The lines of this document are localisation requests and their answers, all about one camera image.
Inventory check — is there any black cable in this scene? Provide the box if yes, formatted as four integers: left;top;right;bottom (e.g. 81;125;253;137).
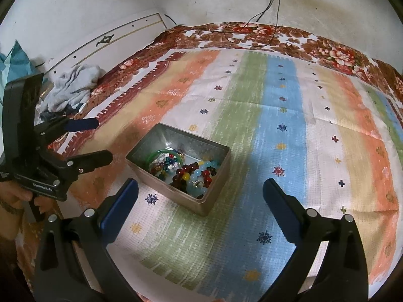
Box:
249;0;293;50
217;0;273;43

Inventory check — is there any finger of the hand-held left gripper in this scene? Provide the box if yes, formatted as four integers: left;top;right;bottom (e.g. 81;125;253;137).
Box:
47;150;113;180
35;113;99;139

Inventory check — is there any pale bead bracelet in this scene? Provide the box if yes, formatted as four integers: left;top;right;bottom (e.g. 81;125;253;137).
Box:
186;160;220;199

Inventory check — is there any teal cloth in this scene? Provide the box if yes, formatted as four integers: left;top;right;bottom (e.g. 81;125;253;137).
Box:
0;39;34;107

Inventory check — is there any person's left hand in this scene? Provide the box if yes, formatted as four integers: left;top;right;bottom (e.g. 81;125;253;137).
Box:
0;181;60;224

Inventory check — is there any dark red bead bracelet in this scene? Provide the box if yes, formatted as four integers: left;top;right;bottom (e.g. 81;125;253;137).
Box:
172;162;218;190

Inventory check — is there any metal tin box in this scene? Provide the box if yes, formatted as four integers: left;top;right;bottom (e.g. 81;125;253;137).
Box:
125;123;232;217

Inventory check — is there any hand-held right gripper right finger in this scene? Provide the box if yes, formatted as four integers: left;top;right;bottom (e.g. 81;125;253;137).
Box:
261;178;370;302

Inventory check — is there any grey towel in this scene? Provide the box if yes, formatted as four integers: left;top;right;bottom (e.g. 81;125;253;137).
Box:
39;64;103;114

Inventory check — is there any white wooden board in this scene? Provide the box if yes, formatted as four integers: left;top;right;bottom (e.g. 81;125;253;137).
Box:
41;13;172;79

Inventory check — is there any striped pastel blanket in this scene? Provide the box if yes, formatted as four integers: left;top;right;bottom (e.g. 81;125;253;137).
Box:
47;48;403;302

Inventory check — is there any green bangle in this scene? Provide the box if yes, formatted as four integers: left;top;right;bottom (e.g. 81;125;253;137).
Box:
145;150;184;172

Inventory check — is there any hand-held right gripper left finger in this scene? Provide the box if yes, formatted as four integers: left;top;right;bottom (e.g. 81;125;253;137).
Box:
33;178;141;302

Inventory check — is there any multicoloured bead bracelet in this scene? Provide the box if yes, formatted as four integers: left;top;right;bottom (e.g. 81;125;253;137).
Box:
151;154;184;180

